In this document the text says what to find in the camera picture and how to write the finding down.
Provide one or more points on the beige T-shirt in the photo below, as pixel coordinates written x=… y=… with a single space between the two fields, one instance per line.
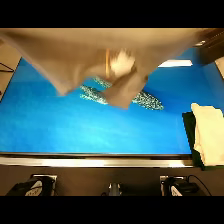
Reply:
x=76 y=53

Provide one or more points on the dark green garment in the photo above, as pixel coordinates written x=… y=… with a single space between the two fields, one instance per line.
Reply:
x=189 y=133

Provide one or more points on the cream garment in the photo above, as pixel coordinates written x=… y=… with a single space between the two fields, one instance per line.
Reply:
x=208 y=133

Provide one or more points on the silver frame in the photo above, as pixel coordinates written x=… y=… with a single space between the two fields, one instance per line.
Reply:
x=100 y=162

